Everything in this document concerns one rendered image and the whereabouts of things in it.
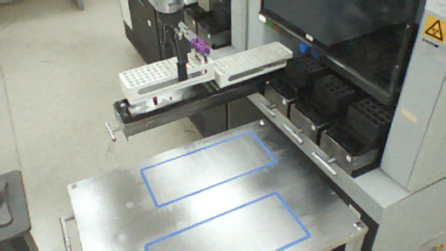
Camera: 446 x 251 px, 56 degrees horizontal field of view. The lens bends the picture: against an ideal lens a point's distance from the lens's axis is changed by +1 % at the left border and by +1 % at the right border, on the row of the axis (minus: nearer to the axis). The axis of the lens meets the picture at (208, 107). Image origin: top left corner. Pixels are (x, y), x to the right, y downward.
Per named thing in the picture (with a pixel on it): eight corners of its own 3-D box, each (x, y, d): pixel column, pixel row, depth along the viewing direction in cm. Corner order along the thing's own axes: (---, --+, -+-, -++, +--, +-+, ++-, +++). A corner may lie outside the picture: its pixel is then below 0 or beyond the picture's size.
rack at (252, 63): (276, 55, 160) (277, 41, 156) (292, 67, 152) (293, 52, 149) (207, 77, 150) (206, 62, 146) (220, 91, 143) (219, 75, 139)
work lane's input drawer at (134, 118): (280, 65, 166) (281, 45, 161) (301, 82, 156) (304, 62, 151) (103, 123, 142) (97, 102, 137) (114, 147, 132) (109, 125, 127)
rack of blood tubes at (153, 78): (202, 64, 146) (201, 49, 142) (215, 78, 139) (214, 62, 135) (121, 89, 136) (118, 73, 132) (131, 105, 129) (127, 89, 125)
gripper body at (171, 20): (152, 5, 125) (156, 34, 130) (162, 16, 118) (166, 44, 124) (175, 0, 127) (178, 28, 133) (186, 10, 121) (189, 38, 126)
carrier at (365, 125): (379, 141, 116) (383, 125, 113) (374, 144, 115) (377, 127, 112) (350, 118, 125) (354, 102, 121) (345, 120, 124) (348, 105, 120)
